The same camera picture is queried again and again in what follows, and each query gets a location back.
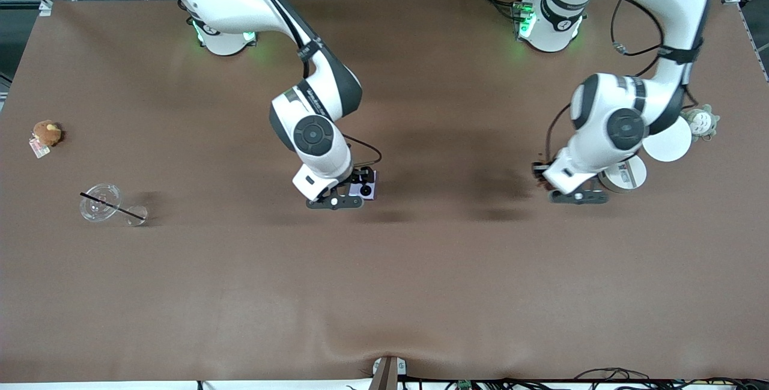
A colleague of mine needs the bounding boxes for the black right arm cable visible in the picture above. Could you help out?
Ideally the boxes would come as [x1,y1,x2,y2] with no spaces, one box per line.
[237,0,383,169]

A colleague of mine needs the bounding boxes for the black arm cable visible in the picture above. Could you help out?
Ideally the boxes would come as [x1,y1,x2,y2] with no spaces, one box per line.
[543,0,666,159]
[237,0,383,169]

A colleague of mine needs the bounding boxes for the black cable bundle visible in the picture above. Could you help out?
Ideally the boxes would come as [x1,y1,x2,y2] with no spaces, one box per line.
[574,368,769,390]

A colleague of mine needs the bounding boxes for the clear plastic cup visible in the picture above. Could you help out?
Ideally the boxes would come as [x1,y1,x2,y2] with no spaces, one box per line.
[80,183,149,227]

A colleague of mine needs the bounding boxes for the black drinking straw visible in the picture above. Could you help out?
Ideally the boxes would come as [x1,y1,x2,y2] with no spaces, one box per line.
[80,192,147,221]

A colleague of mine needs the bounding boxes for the white desk lamp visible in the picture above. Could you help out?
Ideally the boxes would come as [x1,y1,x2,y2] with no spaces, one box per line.
[598,115,693,193]

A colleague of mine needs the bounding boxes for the brown plush toy with tag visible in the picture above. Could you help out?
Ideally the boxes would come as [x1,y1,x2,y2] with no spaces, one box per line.
[29,120,64,159]

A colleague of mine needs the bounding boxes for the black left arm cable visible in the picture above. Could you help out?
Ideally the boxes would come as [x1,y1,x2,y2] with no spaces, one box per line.
[543,0,666,159]

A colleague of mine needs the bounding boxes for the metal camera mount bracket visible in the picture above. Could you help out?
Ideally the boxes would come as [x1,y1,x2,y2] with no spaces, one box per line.
[368,356,407,390]

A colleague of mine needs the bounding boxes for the grey white plush toy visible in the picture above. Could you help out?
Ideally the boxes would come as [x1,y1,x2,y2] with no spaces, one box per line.
[681,105,720,142]

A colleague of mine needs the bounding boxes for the lavender flip phone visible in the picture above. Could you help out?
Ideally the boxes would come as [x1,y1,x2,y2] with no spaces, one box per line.
[350,171,378,201]

